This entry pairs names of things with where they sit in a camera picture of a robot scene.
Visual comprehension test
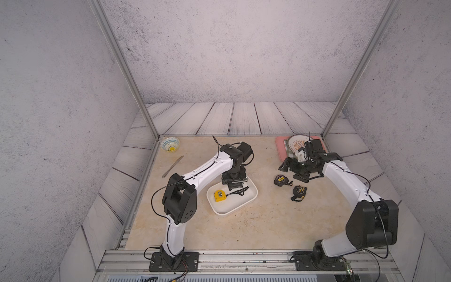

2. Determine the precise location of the white plastic storage box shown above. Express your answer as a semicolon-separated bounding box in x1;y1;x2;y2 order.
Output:
206;178;258;216

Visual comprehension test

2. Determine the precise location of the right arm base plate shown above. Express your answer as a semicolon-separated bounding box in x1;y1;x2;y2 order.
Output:
292;251;348;271

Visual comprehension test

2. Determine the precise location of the aluminium frame post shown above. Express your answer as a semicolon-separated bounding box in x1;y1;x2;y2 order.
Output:
88;0;160;139
321;0;401;139

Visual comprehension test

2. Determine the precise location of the pink tray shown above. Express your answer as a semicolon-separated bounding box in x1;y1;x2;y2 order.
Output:
275;136;323;163

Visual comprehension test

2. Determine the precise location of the green checked cloth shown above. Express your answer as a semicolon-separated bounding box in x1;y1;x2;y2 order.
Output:
284;139;298;160

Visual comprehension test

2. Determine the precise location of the slim metal knife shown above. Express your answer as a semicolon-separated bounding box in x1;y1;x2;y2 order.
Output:
162;156;184;178

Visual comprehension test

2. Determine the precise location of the black yellow tape measure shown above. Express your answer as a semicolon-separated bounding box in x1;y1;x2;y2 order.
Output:
274;175;293;187

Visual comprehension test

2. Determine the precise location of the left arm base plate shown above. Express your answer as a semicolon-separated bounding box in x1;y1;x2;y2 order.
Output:
149;251;200;272

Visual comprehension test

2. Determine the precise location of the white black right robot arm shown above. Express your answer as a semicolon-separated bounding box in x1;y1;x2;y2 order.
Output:
278;139;399;263

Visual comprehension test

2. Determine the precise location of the round black tape measure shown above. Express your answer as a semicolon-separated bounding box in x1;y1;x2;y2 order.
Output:
291;186;307;202

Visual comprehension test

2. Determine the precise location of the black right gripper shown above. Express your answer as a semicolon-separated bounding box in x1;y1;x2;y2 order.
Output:
278;156;317;183

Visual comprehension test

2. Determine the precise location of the patterned ceramic bowl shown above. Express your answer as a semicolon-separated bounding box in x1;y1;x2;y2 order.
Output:
160;137;181;152

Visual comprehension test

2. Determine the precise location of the right aluminium frame post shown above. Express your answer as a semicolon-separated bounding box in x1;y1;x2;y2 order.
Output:
321;0;401;139

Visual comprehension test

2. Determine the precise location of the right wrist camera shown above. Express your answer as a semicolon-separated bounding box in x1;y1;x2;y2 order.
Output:
295;147;308;163

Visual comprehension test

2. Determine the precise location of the aluminium front rail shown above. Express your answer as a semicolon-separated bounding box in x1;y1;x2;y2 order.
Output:
96;249;404;282

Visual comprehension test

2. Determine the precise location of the large black tape measure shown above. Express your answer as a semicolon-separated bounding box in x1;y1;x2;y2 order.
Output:
227;186;249;196

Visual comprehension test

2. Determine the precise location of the white orange patterned plate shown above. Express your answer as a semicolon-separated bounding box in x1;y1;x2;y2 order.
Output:
287;135;310;155

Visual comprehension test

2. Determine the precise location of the left aluminium frame post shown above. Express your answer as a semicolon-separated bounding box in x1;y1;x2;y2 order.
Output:
88;0;160;139

